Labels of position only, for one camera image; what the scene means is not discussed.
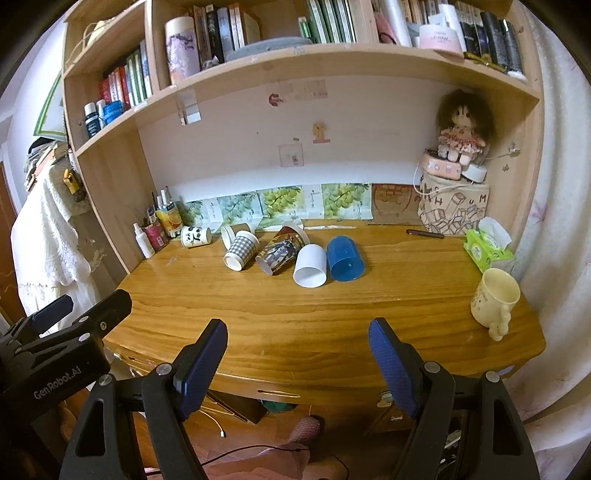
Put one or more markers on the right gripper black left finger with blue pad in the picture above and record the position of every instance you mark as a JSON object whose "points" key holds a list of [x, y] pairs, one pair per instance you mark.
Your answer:
{"points": [[104, 444]]}

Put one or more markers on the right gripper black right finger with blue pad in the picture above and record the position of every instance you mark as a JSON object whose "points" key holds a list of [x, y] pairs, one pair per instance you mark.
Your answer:
{"points": [[464, 428]]}

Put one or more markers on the blue plastic cup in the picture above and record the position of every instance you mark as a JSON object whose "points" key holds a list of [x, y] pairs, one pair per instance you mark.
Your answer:
{"points": [[345, 261]]}

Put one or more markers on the white cup behind checkered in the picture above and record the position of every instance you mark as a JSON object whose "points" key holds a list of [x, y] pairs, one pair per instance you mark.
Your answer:
{"points": [[228, 232]]}

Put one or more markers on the white plastic cup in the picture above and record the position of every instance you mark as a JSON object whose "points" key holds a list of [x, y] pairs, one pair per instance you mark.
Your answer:
{"points": [[310, 270]]}

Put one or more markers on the grey checkered paper cup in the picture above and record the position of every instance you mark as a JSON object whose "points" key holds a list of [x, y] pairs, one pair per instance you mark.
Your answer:
{"points": [[242, 249]]}

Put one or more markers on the patterned brown paper cup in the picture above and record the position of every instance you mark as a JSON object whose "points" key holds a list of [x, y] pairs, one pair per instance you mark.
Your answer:
{"points": [[282, 250]]}

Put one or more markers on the white lace cloth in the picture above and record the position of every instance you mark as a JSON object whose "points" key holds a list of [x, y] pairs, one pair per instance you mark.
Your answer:
{"points": [[57, 248]]}

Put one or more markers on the cream ceramic mug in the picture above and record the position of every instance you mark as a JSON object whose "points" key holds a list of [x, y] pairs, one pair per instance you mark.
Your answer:
{"points": [[492, 304]]}

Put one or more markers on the white spray bottle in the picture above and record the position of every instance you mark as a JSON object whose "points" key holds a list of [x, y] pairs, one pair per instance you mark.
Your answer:
{"points": [[143, 242]]}

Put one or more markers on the red small jar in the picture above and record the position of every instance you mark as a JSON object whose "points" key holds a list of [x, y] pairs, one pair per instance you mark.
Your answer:
{"points": [[156, 235]]}

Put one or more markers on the green tissue pack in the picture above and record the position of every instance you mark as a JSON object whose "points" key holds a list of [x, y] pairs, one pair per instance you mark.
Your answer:
{"points": [[488, 245]]}

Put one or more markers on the yellow orange bottle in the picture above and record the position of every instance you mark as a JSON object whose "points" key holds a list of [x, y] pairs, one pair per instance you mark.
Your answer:
{"points": [[168, 214]]}

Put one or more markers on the panda print mug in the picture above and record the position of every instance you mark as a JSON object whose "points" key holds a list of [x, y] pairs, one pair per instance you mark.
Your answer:
{"points": [[192, 237]]}

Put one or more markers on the black pen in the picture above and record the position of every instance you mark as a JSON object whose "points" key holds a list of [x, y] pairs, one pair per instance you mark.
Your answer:
{"points": [[425, 234]]}

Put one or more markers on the wooden desk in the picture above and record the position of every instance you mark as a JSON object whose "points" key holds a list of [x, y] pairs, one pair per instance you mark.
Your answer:
{"points": [[310, 346]]}

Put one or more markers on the printed canvas bag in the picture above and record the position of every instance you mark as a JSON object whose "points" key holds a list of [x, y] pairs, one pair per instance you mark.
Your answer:
{"points": [[451, 207]]}

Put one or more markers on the pink box under doll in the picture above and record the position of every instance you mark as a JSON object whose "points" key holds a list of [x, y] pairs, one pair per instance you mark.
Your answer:
{"points": [[440, 168]]}

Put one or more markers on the wooden bookshelf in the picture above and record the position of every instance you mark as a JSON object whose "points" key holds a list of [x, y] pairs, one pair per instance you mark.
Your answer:
{"points": [[354, 113]]}

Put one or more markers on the brown haired rag doll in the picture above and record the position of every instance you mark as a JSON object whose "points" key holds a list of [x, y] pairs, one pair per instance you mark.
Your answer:
{"points": [[466, 126]]}

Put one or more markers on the tall floral cylinder tin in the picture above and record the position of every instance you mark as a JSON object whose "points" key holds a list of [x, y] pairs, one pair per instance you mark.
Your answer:
{"points": [[181, 49]]}

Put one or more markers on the pink round jar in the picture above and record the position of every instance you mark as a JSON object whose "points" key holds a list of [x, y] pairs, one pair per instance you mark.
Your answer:
{"points": [[440, 39]]}

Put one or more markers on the grey flat plate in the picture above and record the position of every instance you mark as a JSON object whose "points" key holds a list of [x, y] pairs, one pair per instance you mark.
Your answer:
{"points": [[265, 46]]}

